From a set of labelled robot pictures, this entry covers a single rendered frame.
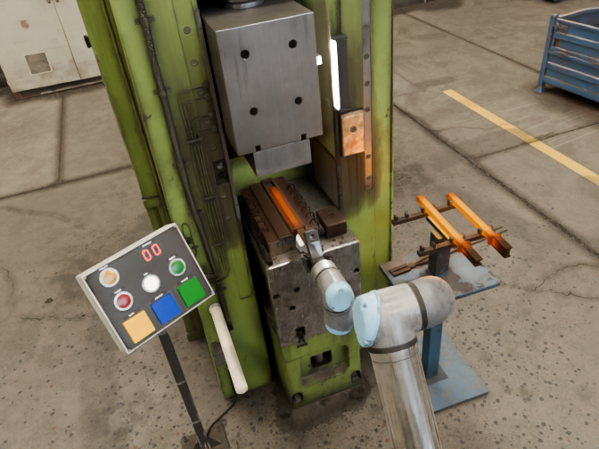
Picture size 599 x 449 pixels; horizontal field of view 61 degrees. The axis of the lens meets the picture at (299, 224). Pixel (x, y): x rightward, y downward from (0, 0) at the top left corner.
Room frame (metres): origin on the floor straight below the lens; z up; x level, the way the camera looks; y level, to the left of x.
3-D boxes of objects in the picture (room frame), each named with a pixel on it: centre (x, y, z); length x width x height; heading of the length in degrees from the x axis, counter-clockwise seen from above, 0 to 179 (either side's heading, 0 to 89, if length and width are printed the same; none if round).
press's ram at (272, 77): (1.75, 0.05, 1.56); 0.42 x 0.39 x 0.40; 16
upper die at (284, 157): (1.74, 0.09, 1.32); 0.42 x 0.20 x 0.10; 16
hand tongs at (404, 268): (1.69, -0.64, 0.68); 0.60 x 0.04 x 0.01; 110
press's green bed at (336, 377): (1.76, 0.04, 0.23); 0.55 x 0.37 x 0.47; 16
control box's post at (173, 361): (1.30, 0.54, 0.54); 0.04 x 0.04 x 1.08; 16
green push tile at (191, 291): (1.27, 0.38, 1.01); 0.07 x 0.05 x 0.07; 131
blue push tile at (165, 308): (1.20, 0.46, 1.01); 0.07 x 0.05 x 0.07; 131
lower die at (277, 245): (1.74, 0.09, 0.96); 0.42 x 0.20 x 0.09; 16
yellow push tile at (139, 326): (1.14, 0.54, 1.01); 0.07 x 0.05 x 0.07; 131
